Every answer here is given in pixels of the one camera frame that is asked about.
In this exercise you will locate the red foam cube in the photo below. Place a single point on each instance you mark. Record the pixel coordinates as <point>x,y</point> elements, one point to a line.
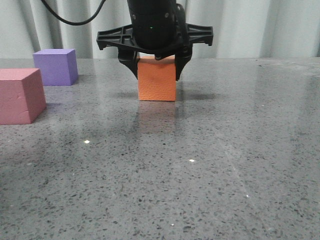
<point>22,97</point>

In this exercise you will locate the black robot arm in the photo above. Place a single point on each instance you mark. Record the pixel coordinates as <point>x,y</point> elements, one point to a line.
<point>149,7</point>

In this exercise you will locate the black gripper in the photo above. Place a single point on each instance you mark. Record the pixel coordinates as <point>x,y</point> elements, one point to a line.
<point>162,34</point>

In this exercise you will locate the purple foam cube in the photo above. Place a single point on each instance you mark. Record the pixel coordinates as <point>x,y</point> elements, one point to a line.
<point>58,67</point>

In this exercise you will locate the orange foam cube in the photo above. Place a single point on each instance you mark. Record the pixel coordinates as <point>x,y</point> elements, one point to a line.
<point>157,79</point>

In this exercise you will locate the grey-green curtain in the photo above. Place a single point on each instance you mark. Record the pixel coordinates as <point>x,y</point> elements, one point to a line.
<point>241,28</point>

